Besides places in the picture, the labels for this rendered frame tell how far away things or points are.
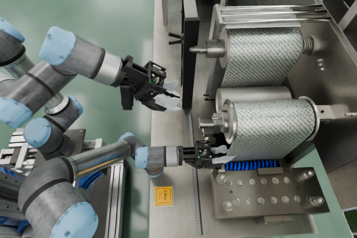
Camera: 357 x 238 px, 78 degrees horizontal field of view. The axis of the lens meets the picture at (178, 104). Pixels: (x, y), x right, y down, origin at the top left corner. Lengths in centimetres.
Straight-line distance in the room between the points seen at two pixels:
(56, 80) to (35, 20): 318
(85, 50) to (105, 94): 195
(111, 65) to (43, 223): 38
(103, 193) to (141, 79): 135
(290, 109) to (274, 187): 33
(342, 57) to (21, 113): 85
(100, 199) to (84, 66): 139
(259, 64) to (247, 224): 62
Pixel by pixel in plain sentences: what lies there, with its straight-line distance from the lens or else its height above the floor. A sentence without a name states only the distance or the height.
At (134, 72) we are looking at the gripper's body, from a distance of 52.
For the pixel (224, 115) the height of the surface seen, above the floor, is 129.
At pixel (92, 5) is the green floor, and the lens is 370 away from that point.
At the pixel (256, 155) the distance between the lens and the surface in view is 91.
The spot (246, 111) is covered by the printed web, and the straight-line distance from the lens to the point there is 70.
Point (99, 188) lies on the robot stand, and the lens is 181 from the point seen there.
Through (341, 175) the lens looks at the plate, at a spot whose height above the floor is 121.
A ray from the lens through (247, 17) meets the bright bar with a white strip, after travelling 80.
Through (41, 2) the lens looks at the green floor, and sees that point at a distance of 407.
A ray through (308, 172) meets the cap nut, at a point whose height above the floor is 107.
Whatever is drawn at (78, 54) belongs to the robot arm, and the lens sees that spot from 49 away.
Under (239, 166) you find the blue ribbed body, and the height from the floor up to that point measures 104.
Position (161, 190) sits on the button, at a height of 92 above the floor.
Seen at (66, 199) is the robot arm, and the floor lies 133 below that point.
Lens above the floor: 189
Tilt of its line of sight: 57 degrees down
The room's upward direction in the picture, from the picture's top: straight up
